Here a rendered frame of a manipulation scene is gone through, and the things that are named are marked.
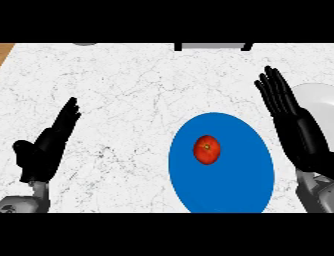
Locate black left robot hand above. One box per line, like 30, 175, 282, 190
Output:
12, 96, 83, 184

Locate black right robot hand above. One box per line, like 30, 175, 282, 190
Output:
253, 65, 334, 186

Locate red tomato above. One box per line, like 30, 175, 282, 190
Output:
192, 134, 222, 166

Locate blue plate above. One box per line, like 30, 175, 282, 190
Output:
167, 112, 276, 214

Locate grey appliance with black legs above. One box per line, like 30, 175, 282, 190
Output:
173, 43, 256, 52

